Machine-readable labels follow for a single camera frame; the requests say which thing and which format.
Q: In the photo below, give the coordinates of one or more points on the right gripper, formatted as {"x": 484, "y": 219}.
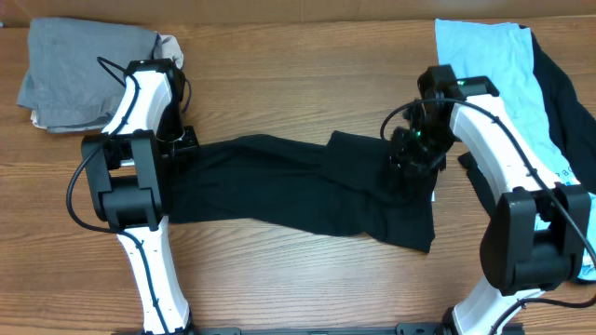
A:
{"x": 400, "y": 153}

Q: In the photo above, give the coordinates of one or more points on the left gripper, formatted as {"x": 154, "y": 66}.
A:
{"x": 191, "y": 140}

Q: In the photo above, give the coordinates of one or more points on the black t-shirt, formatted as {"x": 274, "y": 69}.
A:
{"x": 343, "y": 188}

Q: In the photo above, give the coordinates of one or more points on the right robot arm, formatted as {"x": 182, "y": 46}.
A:
{"x": 537, "y": 236}

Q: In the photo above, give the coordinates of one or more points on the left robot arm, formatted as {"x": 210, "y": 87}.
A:
{"x": 129, "y": 167}

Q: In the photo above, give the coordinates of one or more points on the folded beige garment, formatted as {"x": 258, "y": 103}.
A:
{"x": 172, "y": 49}

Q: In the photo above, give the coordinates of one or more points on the light blue t-shirt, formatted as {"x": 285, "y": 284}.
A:
{"x": 512, "y": 79}

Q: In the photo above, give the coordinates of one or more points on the folded grey shorts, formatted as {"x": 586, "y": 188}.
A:
{"x": 42, "y": 27}

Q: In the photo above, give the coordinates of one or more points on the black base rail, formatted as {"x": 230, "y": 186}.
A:
{"x": 316, "y": 330}

